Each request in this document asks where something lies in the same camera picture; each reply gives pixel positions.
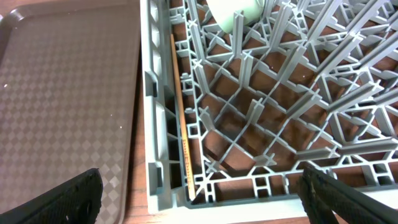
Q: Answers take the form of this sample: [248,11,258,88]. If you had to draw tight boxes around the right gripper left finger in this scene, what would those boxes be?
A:
[1,168,103,224]

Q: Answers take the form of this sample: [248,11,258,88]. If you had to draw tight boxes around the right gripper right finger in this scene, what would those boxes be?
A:
[297,166,397,224]

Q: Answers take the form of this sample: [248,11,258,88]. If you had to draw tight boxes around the wooden chopstick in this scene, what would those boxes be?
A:
[170,34,196,201]

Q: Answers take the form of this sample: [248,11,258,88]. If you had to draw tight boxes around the light green bowl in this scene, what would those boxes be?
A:
[206,0,265,34]

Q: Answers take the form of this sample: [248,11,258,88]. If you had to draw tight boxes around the grey plastic dishwasher rack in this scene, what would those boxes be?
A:
[140,1,397,220]

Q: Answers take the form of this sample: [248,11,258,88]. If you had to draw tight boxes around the brown serving tray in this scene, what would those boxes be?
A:
[1,1,141,223]

